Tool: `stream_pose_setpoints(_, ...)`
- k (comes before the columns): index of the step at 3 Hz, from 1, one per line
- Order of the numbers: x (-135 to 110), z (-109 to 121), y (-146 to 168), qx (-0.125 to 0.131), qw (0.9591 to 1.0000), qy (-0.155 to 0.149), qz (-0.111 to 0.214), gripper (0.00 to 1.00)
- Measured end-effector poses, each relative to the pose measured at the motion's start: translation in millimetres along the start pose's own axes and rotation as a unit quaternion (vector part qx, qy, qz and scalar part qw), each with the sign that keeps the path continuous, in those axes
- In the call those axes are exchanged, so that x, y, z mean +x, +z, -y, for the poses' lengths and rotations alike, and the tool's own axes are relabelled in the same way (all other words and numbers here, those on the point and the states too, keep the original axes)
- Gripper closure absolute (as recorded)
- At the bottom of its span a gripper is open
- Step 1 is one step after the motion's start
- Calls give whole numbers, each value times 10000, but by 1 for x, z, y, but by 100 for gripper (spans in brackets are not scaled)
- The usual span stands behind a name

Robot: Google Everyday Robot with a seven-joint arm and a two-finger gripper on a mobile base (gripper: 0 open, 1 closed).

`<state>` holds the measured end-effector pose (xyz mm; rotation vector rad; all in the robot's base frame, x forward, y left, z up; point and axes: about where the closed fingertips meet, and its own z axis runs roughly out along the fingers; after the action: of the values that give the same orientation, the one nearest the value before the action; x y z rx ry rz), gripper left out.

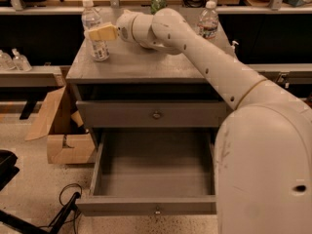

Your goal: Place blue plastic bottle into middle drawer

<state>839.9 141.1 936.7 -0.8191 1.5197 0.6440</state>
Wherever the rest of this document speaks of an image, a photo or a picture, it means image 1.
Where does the open cardboard box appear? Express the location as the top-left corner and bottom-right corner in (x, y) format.
(25, 87), (96, 164)

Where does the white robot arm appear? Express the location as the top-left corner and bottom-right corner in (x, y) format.
(85, 8), (312, 234)

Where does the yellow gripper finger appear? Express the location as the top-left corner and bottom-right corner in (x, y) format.
(84, 22), (118, 41)

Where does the clear sanitizer bottle right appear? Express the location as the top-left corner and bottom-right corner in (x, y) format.
(12, 49), (32, 71)

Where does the blue label plastic bottle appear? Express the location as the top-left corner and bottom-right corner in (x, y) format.
(81, 0), (109, 61)

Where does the black stand base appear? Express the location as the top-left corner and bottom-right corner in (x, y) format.
(0, 182), (84, 234)

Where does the clear plastic water bottle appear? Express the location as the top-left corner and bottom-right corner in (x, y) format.
(197, 1), (218, 40)

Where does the closed grey top drawer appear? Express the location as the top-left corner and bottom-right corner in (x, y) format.
(76, 100), (227, 128)

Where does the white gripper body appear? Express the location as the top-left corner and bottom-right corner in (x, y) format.
(116, 10), (142, 43)

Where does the clear sanitizer bottle left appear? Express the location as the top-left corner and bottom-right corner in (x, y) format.
(0, 50), (16, 70)

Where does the small white pump bottle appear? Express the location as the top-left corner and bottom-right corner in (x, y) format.
(231, 40), (239, 62)

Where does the black chair part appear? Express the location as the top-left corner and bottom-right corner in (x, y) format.
(0, 150), (20, 190)

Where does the open grey middle drawer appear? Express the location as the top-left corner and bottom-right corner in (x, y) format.
(77, 130), (215, 216)

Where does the clear sanitizer bottle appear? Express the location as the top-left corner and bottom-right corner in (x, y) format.
(12, 49), (32, 71)
(0, 50), (16, 70)

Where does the green soda can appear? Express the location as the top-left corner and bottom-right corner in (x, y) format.
(150, 0), (167, 15)

